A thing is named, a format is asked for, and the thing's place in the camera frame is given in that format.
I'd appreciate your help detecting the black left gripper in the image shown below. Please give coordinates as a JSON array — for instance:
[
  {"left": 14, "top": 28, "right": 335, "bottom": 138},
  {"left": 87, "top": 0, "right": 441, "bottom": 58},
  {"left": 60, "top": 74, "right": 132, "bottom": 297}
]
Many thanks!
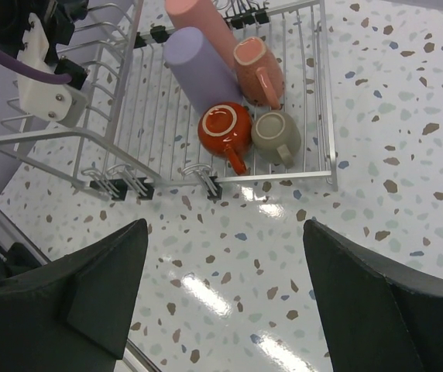
[{"left": 0, "top": 0, "right": 89, "bottom": 65}]

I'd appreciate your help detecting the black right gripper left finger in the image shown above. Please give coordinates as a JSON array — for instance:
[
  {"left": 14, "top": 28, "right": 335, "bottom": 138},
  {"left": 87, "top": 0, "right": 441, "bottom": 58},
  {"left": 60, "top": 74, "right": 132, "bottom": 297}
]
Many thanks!
[{"left": 0, "top": 218, "right": 149, "bottom": 372}]

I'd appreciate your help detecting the lilac tumbler cup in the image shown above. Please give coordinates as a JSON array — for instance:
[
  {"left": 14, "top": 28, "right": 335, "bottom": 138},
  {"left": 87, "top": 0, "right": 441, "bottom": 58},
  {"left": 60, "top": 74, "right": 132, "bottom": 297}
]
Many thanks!
[{"left": 163, "top": 27, "right": 243, "bottom": 115}]

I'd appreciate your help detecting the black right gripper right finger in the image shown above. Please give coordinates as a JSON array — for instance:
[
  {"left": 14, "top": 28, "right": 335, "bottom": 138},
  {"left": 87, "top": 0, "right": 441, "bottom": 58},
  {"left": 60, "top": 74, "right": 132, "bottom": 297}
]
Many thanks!
[{"left": 303, "top": 220, "right": 443, "bottom": 371}]

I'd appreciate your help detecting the grey beige mug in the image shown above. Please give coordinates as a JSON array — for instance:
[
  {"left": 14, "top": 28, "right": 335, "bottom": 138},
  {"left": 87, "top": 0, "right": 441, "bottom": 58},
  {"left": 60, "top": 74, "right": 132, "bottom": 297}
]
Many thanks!
[{"left": 251, "top": 110, "right": 302, "bottom": 169}]

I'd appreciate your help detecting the metal wire dish rack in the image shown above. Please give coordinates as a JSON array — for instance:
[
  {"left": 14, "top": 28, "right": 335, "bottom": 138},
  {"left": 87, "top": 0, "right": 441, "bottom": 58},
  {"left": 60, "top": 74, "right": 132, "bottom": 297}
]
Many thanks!
[{"left": 0, "top": 1, "right": 337, "bottom": 200}]

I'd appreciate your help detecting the orange red mug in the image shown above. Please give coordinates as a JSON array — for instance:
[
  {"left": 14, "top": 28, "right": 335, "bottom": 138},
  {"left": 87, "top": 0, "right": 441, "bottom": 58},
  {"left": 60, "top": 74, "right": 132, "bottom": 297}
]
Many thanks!
[{"left": 197, "top": 102, "right": 252, "bottom": 175}]

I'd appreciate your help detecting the pink textured mug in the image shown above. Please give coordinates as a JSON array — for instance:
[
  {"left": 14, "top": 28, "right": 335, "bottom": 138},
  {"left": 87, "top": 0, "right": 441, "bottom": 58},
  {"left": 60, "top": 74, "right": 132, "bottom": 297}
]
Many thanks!
[{"left": 233, "top": 36, "right": 284, "bottom": 110}]

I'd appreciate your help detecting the pink tumbler cup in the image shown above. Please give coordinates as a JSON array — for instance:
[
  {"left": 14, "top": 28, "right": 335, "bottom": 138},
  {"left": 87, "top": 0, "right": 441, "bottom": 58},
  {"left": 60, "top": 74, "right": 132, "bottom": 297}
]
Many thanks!
[{"left": 164, "top": 0, "right": 238, "bottom": 70}]

